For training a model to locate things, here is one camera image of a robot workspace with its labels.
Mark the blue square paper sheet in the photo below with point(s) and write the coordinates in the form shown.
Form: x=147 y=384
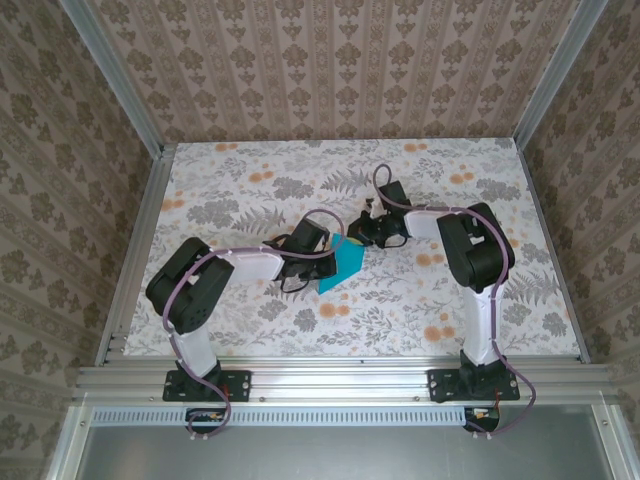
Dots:
x=347 y=265

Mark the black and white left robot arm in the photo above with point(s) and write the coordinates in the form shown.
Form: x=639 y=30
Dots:
x=250 y=265

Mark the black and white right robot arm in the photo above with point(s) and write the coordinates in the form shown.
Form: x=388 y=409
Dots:
x=425 y=222

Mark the floral patterned table cover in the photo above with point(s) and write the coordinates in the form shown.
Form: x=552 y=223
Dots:
x=350 y=325

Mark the grey metal panel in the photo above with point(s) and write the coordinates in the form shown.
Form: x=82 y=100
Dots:
x=340 y=455

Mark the aluminium cross rail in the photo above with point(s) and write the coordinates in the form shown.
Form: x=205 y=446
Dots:
x=340 y=382

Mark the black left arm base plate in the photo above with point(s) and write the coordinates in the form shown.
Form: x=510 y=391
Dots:
x=240 y=385

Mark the aluminium side rail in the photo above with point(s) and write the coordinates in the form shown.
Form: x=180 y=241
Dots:
x=538 y=200
x=149 y=210

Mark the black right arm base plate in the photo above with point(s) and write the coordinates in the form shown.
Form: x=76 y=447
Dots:
x=440 y=385

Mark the aluminium corner post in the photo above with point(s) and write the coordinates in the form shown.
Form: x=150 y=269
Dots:
x=557 y=75
x=116 y=75

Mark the aluminium lower frame bar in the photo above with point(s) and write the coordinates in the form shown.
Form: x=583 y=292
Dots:
x=70 y=445
x=607 y=445

